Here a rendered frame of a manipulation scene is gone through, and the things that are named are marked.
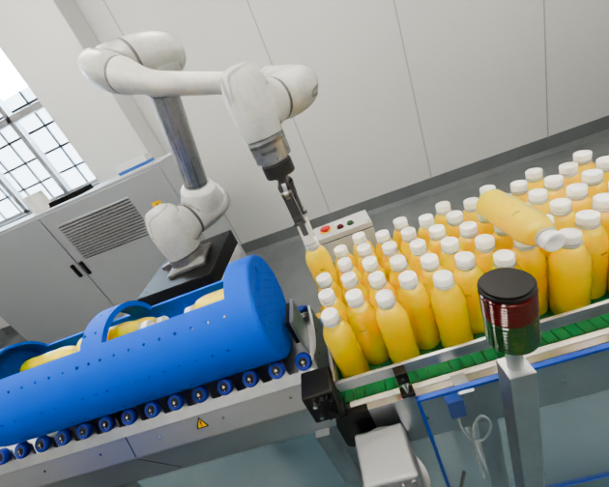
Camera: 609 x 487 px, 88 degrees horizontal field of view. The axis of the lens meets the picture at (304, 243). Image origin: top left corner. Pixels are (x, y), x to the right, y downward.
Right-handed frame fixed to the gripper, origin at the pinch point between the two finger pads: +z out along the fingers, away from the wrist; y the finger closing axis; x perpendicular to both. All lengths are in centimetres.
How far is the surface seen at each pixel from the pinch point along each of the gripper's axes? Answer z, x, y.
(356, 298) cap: 10.7, 6.9, 20.2
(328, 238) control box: 12.1, 3.8, -14.9
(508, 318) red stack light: -1, 25, 48
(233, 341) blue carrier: 9.2, -22.5, 22.8
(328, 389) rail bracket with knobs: 21.5, -5.0, 32.3
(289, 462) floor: 122, -56, -13
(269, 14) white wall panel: -89, 13, -256
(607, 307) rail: 25, 52, 30
